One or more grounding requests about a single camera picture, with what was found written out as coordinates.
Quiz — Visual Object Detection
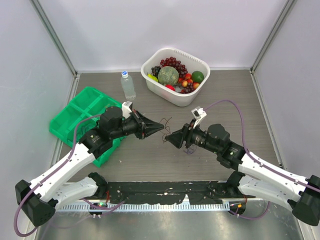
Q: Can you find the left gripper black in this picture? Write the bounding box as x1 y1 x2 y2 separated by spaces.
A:
110 108 164 140

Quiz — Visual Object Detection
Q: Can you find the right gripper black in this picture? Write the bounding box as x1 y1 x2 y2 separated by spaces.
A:
165 118 220 154

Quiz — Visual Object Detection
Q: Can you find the brown thin cable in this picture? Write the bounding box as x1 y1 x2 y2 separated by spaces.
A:
159 116 173 145

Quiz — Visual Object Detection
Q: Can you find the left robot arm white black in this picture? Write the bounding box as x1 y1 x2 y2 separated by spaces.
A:
15 101 164 227

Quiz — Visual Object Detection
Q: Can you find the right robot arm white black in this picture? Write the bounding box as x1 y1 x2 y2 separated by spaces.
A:
165 124 320 226

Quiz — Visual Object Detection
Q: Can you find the red apple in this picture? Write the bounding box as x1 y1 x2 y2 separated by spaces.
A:
165 84 176 92

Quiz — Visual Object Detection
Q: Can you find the clear water bottle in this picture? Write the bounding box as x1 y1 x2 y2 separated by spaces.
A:
120 71 136 102

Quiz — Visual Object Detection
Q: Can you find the yellow banana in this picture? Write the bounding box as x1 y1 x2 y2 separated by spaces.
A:
147 73 159 83

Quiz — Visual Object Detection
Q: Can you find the green round melon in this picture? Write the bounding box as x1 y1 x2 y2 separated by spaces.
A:
157 66 179 85

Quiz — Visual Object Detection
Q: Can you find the white plastic basket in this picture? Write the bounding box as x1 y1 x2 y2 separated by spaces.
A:
140 47 211 107

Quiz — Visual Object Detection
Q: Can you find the dark grape bunch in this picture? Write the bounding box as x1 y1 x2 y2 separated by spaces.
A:
151 66 161 77

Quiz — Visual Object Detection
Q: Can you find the cherry cluster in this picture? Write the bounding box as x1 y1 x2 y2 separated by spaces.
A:
177 73 200 94

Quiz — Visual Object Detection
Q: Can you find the green compartment tray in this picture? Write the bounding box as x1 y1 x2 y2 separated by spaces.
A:
49 86 125 168

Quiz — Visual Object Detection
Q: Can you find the green lime fruit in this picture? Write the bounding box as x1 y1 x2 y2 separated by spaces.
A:
191 71 205 84

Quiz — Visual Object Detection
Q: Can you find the red grape bunch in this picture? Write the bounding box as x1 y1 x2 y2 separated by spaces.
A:
160 56 188 78

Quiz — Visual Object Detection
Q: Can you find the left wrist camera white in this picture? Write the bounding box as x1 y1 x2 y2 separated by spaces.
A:
121 101 133 119

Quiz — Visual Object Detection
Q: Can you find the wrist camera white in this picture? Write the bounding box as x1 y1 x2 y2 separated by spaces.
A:
191 106 207 129
121 101 133 119

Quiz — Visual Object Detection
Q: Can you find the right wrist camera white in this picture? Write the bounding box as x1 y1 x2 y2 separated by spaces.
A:
191 106 207 129

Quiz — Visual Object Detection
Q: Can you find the slotted white cable duct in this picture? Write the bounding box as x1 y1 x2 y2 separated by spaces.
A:
58 201 230 213

